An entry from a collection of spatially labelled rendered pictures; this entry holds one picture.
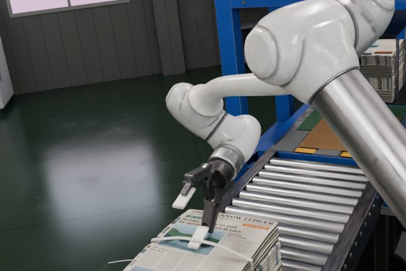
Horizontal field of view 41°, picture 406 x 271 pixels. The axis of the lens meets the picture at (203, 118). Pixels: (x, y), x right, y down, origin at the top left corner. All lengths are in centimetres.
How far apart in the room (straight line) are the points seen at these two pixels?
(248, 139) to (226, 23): 101
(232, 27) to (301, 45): 149
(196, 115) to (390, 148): 68
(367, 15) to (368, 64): 197
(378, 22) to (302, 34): 19
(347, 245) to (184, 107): 71
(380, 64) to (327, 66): 208
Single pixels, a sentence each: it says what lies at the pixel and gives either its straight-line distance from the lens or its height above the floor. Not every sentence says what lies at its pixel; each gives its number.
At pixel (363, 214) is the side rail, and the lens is 200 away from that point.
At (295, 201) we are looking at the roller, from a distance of 209.
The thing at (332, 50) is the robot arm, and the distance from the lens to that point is 97.
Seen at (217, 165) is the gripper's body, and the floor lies 121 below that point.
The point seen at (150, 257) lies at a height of 103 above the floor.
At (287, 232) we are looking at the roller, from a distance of 192.
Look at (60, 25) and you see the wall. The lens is 730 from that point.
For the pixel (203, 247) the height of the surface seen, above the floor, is 103.
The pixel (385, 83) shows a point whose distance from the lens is 306.
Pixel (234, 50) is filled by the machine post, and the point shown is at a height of 127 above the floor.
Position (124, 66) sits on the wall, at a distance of 736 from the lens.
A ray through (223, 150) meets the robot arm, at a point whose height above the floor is 123.
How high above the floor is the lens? 180
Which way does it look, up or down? 19 degrees down
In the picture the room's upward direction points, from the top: 7 degrees counter-clockwise
